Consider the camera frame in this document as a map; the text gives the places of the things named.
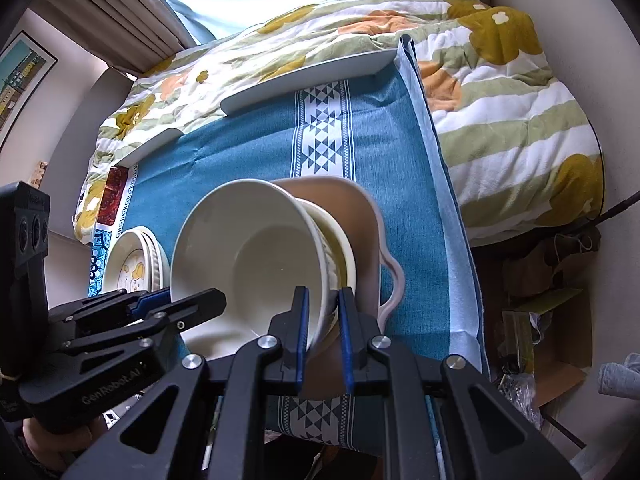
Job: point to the small printed plate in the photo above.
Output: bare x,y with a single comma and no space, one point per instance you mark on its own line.
125,260

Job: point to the colourful patterned cloth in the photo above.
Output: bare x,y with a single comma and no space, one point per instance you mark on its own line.
112,195

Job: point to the cardboard box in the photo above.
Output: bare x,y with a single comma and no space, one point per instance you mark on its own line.
555,355

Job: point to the white rectangular plate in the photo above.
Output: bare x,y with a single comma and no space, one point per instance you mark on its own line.
300,85
150,147

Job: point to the clear plastic bag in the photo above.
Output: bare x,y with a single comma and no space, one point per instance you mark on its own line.
520,395

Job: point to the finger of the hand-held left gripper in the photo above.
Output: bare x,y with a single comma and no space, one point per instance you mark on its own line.
152,302
165,317

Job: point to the white ribbed bowl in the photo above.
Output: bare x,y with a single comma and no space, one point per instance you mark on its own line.
260,260

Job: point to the cream plate with yellow design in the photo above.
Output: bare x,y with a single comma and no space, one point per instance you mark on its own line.
165,266

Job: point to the floral blanket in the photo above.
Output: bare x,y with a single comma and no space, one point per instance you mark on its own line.
500,125

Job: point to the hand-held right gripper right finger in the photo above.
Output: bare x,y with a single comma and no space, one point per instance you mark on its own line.
347,340

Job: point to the blue tablecloth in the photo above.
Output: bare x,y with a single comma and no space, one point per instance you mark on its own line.
240,150

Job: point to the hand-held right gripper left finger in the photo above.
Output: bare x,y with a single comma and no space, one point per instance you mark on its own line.
300,340

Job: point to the framed picture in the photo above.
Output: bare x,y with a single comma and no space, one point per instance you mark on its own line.
22,85

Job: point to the person's left hand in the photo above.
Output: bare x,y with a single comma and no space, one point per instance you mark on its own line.
60,447

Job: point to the grey cloth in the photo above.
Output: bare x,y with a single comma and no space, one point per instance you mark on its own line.
622,375

